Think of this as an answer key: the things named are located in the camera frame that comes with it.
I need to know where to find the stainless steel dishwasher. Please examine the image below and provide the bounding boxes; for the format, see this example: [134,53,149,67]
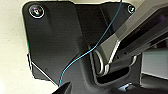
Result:
[141,38,168,81]

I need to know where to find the grey robot torso link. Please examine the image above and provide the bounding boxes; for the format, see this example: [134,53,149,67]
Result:
[91,0,168,78]

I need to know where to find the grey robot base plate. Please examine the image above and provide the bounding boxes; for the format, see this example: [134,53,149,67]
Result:
[21,0,144,94]

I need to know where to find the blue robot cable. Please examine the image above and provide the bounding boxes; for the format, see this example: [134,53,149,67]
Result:
[57,0,125,89]

